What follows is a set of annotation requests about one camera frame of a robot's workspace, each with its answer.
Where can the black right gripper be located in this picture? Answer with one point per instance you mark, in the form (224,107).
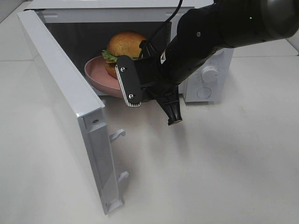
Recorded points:
(152,81)

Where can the white microwave door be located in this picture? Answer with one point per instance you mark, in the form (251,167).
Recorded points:
(78,109)

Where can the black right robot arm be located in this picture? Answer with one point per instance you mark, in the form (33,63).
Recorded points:
(203,31)

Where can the pink plate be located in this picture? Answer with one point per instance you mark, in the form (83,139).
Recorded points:
(100,80)

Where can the white timer knob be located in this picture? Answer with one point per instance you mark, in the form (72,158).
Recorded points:
(209,74)

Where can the burger with lettuce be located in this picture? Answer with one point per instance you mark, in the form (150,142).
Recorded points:
(123,43)

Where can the round door release button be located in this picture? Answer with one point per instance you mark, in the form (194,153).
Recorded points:
(204,93)

